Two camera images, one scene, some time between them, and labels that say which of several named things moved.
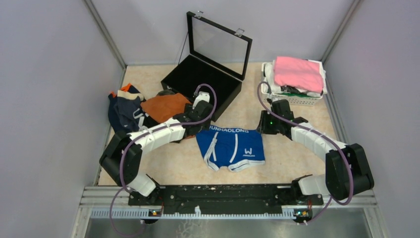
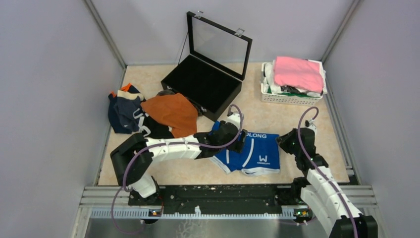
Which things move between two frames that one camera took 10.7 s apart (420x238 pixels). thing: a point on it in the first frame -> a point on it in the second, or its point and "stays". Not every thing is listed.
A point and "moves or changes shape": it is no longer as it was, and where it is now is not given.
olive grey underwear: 165,92 stays
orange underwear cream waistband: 164,106 stays
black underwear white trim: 145,120 stays
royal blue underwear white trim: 234,148 moves or changes shape
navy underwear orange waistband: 114,118 stays
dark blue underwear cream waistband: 128,109 stays
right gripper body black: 269,123 -> 288,144
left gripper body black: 204,126 -> 236,146
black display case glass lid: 217,54 stays
